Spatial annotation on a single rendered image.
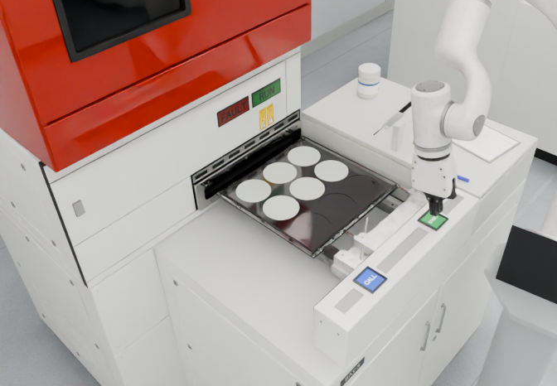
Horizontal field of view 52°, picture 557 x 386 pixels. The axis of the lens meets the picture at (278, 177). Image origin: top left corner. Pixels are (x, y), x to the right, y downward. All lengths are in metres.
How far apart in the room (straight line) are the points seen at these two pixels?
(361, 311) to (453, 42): 0.61
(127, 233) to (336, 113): 0.74
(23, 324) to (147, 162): 1.38
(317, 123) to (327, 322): 0.75
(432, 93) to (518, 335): 0.73
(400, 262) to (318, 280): 0.24
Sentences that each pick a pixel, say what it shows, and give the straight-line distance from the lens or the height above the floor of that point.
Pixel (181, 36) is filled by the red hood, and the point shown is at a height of 1.40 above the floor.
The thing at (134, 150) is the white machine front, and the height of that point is 1.14.
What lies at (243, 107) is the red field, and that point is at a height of 1.10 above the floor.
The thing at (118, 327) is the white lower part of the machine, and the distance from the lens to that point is 1.72.
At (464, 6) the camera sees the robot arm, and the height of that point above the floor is 1.45.
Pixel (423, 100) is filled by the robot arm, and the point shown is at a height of 1.31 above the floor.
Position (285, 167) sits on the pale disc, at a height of 0.90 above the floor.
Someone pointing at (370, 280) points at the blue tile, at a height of 0.96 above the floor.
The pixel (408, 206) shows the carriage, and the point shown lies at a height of 0.88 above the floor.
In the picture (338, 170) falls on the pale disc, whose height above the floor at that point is 0.90.
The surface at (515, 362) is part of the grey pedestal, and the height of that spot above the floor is 0.55.
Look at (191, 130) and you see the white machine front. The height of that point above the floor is 1.11.
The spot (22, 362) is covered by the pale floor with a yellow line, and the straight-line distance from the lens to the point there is 2.56.
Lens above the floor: 1.95
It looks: 39 degrees down
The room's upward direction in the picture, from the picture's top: 2 degrees counter-clockwise
